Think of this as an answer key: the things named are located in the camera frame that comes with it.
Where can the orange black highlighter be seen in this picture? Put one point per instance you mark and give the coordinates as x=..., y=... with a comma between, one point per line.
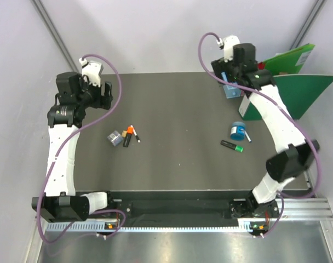
x=129, y=133

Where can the blue white marker pen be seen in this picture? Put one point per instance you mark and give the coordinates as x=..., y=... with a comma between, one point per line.
x=248, y=137

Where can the light green folder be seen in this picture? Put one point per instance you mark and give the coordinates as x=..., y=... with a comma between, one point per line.
x=289, y=57

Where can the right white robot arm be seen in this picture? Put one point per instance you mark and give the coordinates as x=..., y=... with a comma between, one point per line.
x=294, y=152

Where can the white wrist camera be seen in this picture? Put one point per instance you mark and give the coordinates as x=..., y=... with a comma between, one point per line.
x=92, y=70
x=227, y=44

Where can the grey slotted cable duct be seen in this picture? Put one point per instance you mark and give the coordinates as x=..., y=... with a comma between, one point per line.
x=111, y=225

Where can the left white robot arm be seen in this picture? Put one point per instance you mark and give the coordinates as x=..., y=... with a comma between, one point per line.
x=76, y=93

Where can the green ring binder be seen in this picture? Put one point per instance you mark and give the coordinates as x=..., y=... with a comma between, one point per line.
x=297, y=91

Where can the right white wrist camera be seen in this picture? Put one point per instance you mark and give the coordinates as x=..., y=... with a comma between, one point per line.
x=227, y=44

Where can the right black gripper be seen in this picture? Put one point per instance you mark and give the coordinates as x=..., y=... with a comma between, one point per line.
x=219, y=66

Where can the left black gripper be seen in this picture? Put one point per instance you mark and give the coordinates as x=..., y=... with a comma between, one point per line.
x=102, y=101

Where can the black white marker pen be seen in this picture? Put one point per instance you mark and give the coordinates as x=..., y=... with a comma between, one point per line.
x=135, y=134

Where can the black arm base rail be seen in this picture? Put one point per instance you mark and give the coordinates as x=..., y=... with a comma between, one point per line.
x=188, y=208

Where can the green black highlighter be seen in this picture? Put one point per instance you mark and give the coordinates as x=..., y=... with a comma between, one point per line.
x=232, y=146

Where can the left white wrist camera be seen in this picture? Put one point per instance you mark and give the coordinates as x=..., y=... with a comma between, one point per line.
x=92, y=70

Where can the clear paper clip jar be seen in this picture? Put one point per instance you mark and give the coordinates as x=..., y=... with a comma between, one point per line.
x=115, y=138

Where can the light blue drawer bin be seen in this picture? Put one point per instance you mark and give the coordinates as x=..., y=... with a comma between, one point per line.
x=230, y=91

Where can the blue round tub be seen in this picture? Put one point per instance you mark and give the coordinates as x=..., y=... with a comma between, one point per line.
x=237, y=131

